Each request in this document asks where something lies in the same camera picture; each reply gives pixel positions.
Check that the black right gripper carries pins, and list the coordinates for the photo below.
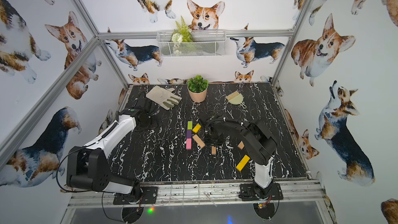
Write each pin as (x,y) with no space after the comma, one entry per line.
(219,141)

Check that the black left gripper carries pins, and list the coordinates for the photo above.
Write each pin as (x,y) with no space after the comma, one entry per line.
(148,120)

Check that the wooden block numbered twelve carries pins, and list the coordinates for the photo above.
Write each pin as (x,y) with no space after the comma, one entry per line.
(213,150)

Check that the small yellow block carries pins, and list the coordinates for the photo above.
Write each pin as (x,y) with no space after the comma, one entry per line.
(197,128)

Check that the long wooden block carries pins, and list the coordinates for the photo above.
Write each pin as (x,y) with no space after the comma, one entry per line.
(199,141)

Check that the lime green block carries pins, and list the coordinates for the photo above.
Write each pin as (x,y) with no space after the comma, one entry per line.
(190,125)

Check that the purple block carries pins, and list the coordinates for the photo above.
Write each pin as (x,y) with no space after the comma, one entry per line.
(189,134)

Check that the pink block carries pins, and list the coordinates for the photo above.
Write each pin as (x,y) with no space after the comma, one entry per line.
(188,143)

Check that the large yellow block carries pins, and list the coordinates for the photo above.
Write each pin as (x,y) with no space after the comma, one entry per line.
(242,163)

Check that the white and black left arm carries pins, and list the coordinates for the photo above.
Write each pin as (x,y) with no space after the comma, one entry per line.
(88,167)

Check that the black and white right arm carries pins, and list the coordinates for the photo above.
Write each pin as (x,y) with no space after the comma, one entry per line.
(259,143)

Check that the white and green work glove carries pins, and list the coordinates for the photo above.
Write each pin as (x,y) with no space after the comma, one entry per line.
(164,97)

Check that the pink plant pot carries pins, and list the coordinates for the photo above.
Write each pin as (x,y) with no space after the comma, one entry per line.
(198,97)

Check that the green artificial potted plant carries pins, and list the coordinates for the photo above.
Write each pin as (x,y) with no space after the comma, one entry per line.
(197,84)

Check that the fern and white flower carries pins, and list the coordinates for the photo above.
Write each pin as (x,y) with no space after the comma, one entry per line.
(182,39)

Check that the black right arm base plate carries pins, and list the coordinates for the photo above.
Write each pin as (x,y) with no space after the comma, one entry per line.
(261,191)

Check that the white wire wall basket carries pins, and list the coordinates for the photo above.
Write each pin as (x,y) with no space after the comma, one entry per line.
(200,44)

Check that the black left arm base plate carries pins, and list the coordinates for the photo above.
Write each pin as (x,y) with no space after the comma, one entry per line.
(144,195)

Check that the aluminium front rail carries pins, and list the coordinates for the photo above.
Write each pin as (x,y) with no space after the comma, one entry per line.
(218,193)

